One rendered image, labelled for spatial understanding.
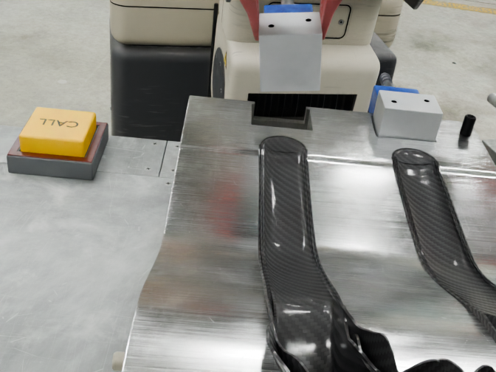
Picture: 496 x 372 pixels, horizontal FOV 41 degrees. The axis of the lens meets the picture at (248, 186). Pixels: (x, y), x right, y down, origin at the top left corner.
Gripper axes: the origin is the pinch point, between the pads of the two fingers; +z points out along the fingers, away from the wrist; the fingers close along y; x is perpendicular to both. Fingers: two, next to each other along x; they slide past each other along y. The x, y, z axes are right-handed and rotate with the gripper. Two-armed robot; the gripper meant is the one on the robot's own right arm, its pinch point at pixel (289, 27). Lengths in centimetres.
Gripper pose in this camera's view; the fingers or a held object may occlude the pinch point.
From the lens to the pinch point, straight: 56.4
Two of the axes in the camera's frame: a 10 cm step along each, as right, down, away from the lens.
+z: 0.3, 7.4, 6.8
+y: 10.0, -0.1, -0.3
